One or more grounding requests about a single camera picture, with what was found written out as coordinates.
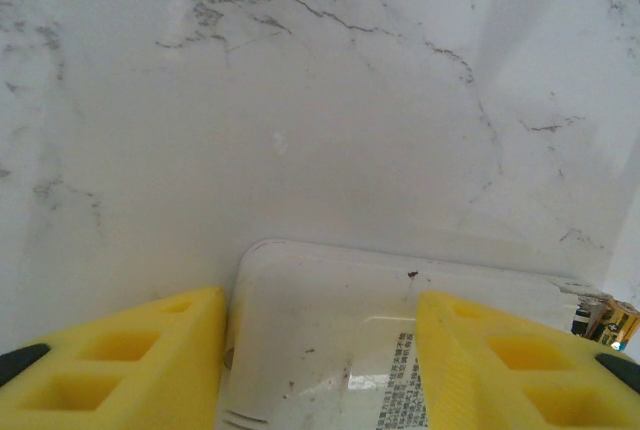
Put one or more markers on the small black gold battery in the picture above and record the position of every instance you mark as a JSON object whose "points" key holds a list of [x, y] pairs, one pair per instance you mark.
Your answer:
{"points": [[587, 317], [620, 322]]}

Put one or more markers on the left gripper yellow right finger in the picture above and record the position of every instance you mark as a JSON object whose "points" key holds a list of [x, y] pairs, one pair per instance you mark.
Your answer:
{"points": [[460, 390]]}

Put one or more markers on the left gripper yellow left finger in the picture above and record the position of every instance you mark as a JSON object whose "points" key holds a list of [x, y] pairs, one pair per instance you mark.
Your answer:
{"points": [[165, 390]]}

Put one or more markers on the white remote control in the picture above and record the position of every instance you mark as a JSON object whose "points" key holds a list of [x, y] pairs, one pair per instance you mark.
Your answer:
{"points": [[320, 310]]}

